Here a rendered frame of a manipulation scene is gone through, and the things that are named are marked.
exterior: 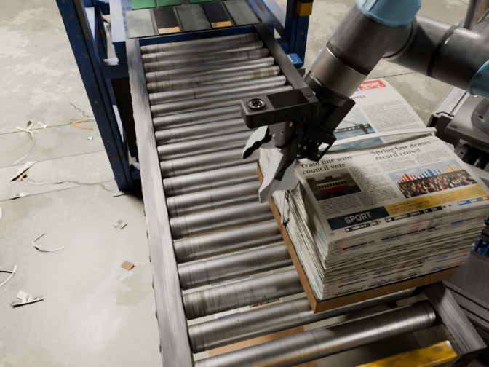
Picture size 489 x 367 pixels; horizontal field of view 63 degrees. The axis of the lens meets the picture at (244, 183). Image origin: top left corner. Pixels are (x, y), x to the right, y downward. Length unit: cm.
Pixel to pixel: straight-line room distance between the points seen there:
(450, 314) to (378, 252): 24
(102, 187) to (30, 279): 57
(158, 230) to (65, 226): 122
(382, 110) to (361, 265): 32
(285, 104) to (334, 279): 29
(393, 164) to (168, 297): 48
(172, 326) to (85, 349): 96
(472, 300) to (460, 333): 79
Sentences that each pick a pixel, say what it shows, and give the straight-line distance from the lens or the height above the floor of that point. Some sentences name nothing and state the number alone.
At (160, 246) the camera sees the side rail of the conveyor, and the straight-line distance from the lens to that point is 86.
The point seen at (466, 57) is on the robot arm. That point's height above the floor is 123.
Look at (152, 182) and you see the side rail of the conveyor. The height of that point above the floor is 80.
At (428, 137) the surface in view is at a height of 103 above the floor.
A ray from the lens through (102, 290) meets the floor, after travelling 180.
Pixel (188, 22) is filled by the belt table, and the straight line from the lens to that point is 174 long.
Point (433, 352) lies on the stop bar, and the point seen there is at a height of 82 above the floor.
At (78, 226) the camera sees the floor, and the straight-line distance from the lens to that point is 205.
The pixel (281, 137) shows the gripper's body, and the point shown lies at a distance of 62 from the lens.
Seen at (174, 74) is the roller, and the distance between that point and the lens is 139.
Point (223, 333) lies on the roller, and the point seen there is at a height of 80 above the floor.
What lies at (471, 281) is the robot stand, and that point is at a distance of 170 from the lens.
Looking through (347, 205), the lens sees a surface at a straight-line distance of 63.
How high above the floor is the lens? 149
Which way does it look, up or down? 46 degrees down
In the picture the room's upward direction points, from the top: straight up
